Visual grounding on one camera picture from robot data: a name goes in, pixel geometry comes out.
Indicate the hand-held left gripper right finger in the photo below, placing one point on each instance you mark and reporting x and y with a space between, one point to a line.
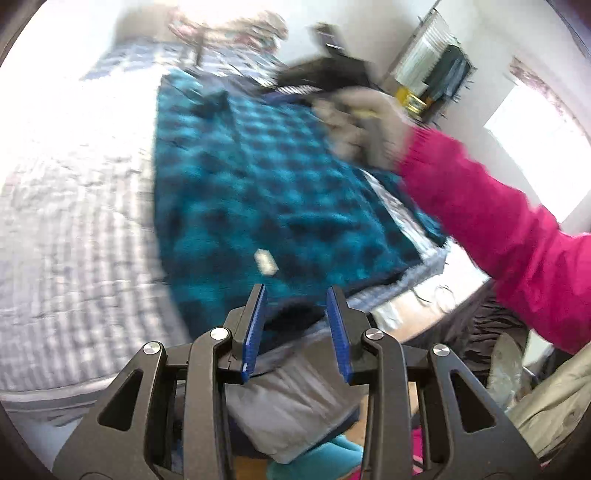
338 330

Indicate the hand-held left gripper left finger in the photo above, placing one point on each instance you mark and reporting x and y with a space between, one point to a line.
256 330

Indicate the teal plaid fleece robe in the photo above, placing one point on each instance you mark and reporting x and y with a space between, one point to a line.
277 184

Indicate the metal clothes rack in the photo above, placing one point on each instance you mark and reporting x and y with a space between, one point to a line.
434 60

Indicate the dark hanging clothes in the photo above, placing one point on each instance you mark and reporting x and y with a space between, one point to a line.
452 71

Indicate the person's right hand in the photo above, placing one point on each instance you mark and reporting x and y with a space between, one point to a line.
369 104

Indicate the yellow box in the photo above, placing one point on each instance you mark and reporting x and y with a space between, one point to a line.
412 101

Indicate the grey cloth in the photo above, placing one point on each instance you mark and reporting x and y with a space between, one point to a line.
295 406

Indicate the folded floral quilt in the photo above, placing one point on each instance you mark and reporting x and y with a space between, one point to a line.
249 25

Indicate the dark ruffled cloth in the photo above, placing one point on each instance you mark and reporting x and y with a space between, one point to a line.
466 332

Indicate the black tripod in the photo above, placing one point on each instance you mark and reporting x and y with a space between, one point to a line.
201 46

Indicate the clear plastic bag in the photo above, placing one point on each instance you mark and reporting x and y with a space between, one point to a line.
504 369

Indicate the blue checked bed sheet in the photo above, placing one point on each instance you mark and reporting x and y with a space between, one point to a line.
134 57

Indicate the patterned curtain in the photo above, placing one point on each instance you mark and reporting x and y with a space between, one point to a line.
540 81

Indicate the striped bed sheet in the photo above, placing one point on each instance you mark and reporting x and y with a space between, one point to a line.
69 230

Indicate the window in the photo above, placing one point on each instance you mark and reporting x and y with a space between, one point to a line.
535 147

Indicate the beige cloth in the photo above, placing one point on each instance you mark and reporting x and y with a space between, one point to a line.
554 406

